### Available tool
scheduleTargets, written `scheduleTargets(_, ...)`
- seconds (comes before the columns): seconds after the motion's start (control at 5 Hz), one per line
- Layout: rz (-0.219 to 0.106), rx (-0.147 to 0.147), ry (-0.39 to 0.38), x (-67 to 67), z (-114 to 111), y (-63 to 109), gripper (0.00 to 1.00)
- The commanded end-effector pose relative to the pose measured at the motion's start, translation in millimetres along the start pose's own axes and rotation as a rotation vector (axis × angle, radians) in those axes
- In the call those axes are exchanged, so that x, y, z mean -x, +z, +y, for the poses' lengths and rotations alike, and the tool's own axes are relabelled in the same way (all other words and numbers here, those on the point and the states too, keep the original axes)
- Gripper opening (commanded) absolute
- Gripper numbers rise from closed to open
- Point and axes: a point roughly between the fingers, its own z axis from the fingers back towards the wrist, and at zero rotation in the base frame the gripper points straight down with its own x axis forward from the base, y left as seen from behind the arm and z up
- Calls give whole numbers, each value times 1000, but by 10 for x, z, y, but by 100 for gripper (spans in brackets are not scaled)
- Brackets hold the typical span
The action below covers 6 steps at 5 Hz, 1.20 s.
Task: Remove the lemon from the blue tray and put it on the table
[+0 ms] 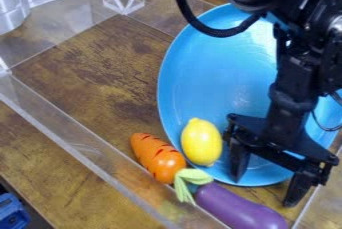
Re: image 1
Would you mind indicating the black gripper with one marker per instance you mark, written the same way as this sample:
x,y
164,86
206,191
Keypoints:
x,y
280,140

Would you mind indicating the yellow toy lemon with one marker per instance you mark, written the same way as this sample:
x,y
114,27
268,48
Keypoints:
x,y
202,143

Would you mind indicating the blue round plastic tray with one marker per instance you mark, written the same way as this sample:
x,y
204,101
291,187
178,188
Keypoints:
x,y
214,76

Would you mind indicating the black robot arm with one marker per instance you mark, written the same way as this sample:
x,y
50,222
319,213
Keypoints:
x,y
308,30

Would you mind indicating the purple toy eggplant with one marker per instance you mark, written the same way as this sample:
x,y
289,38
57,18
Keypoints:
x,y
236,211

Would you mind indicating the orange toy carrot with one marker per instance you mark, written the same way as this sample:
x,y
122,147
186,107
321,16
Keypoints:
x,y
166,164

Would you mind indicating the blue plastic object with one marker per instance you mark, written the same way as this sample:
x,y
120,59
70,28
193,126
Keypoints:
x,y
14,215

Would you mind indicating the clear acrylic enclosure wall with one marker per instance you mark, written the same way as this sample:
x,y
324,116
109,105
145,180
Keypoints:
x,y
79,71

